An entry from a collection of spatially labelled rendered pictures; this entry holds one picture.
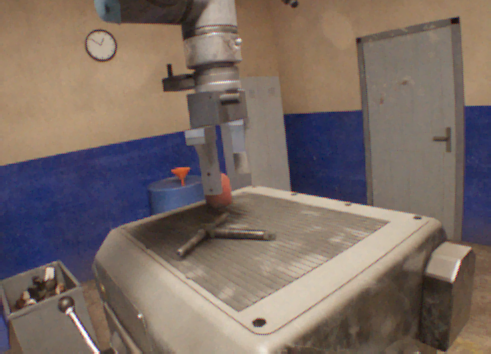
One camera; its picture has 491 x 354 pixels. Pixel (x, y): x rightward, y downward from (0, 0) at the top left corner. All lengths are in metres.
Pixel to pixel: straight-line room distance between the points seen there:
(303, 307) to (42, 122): 3.29
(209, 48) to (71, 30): 3.23
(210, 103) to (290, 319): 0.30
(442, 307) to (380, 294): 0.16
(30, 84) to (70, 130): 0.56
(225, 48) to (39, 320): 2.15
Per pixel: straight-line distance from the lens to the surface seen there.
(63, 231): 3.65
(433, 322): 0.65
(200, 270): 0.51
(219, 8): 0.53
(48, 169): 3.54
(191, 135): 0.47
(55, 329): 2.48
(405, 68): 3.70
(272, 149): 4.02
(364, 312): 0.47
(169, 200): 3.18
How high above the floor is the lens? 1.57
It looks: 11 degrees down
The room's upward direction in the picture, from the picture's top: 7 degrees counter-clockwise
